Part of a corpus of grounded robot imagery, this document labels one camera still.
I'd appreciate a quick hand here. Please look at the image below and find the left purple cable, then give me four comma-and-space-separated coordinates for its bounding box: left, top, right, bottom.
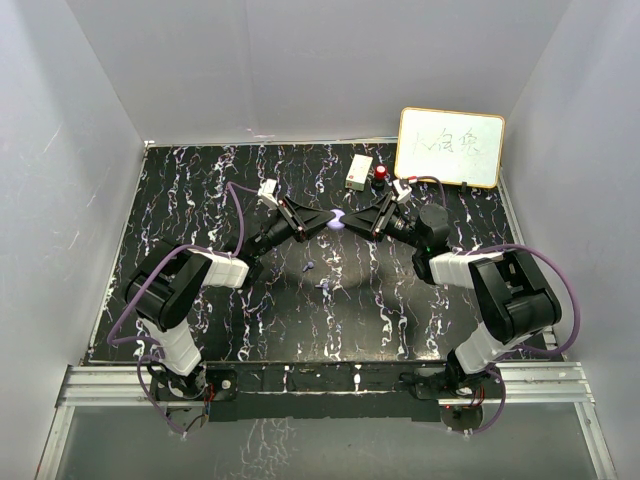
108, 182, 266, 434

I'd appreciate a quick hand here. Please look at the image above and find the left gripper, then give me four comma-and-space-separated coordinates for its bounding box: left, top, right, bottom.
252, 197, 336, 260

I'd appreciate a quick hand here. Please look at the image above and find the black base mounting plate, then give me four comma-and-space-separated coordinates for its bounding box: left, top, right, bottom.
147, 361, 501, 423

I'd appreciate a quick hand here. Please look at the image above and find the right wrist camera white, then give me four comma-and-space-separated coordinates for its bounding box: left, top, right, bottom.
392, 179, 412, 204

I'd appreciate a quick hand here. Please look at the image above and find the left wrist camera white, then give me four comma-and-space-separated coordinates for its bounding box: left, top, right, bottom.
257, 179, 278, 210

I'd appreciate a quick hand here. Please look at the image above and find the purple earbud lower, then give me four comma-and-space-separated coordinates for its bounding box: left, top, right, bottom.
315, 281, 332, 295

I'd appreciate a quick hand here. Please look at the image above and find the red emergency stop button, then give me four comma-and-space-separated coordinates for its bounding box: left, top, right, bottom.
371, 165, 388, 191

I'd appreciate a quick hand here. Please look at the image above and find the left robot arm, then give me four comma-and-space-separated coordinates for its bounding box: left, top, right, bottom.
124, 197, 336, 399

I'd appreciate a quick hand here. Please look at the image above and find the white cardboard box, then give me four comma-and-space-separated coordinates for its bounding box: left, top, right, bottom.
345, 154, 373, 192

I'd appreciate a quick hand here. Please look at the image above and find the purple round earbud case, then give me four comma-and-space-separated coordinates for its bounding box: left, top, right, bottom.
327, 209, 345, 231

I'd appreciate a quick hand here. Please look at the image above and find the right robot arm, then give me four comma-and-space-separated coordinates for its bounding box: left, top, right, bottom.
341, 194, 561, 397

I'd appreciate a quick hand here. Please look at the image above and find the aluminium frame rail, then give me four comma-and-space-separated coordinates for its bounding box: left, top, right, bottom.
37, 363, 617, 479

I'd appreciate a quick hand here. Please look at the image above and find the white whiteboard yellow frame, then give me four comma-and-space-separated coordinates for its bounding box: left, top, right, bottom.
394, 107, 506, 189

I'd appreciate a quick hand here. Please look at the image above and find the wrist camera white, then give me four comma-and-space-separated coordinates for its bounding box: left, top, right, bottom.
257, 179, 278, 210
392, 179, 412, 204

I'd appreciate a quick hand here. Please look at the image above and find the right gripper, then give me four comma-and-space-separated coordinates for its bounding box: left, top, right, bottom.
340, 193, 426, 251

